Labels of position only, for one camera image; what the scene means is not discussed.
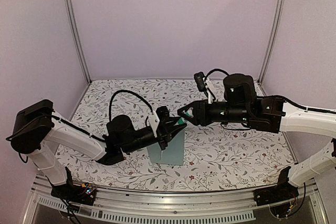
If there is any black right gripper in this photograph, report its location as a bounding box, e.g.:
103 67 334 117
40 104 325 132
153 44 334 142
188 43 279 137
176 99 249 127

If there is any teal envelope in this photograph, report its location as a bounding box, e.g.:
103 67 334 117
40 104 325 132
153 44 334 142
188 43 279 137
146 130 185 166

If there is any green white glue stick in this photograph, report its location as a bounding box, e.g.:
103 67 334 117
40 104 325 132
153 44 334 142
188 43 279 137
177 111 194 125

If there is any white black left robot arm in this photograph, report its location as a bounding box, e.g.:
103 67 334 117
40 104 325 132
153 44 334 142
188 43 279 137
6 99 187 200

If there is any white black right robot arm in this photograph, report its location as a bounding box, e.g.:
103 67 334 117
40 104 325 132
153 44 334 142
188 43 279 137
177 72 335 201

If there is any floral patterned table mat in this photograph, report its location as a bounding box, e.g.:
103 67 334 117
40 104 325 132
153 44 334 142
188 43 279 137
56 79 296 192

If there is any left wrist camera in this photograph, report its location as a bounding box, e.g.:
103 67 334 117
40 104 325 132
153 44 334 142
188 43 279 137
148 106 170 138

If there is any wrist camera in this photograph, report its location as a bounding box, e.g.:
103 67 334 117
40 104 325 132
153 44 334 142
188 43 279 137
148 106 170 138
194 72 218 104

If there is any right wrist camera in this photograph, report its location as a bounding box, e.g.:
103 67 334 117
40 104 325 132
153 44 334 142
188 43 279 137
194 72 218 104

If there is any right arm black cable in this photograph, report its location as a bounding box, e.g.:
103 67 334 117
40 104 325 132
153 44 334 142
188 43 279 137
206 68 230 80

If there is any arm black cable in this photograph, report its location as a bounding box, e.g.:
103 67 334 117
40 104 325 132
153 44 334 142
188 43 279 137
206 68 230 80
109 90 153 125

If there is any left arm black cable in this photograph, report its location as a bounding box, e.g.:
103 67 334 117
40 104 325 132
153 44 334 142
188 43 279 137
109 90 153 125

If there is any aluminium front rail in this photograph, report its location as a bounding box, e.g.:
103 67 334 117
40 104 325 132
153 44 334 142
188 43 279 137
23 178 331 223

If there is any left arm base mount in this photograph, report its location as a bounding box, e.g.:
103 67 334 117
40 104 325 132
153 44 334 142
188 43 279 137
51 167 97 206

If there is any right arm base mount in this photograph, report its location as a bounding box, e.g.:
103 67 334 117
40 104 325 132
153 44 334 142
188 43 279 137
253 166 299 206

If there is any right aluminium frame post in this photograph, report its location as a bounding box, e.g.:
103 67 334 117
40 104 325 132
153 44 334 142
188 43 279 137
258 0 285 86

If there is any aluminium frame post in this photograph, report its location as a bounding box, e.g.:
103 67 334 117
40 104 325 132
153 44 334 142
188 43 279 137
258 0 285 86
64 0 92 84

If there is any left aluminium frame post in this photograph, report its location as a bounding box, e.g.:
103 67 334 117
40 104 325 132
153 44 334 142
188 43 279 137
64 0 92 84

